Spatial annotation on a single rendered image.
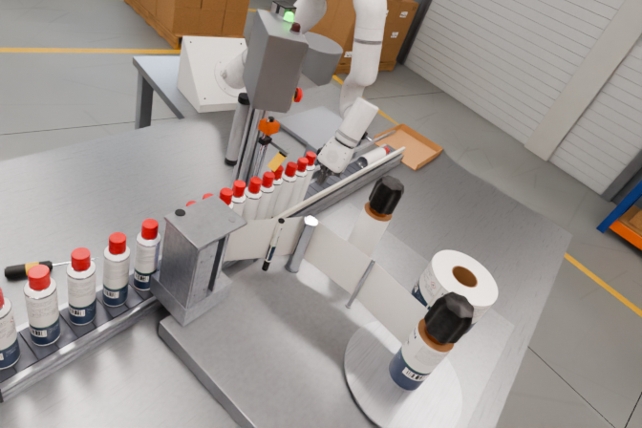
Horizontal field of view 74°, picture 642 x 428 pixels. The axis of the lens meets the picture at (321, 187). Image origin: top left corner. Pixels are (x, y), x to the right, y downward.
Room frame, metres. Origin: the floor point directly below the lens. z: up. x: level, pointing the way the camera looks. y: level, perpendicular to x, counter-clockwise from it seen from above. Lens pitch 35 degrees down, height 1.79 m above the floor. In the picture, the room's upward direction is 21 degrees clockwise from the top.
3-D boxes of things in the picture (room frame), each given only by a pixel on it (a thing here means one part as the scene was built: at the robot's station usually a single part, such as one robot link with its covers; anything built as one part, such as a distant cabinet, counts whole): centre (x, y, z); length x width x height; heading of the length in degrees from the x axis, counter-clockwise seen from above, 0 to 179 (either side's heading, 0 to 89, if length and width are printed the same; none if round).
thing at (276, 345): (0.78, -0.24, 0.86); 0.80 x 0.67 x 0.05; 154
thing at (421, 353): (0.67, -0.36, 1.04); 0.09 x 0.09 x 0.29
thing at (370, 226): (1.03, -0.18, 1.03); 0.09 x 0.09 x 0.30
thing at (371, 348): (0.67, -0.36, 0.89); 0.31 x 0.31 x 0.01
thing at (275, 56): (1.03, 0.23, 1.38); 0.17 x 0.10 x 0.19; 29
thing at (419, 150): (1.98, -0.33, 0.85); 0.30 x 0.26 x 0.04; 154
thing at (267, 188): (0.98, 0.15, 0.98); 0.05 x 0.05 x 0.20
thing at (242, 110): (0.98, 0.26, 1.18); 0.04 x 0.04 x 0.21
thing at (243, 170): (1.11, 0.25, 1.16); 0.04 x 0.04 x 0.67; 64
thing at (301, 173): (1.12, 0.08, 0.98); 0.05 x 0.05 x 0.20
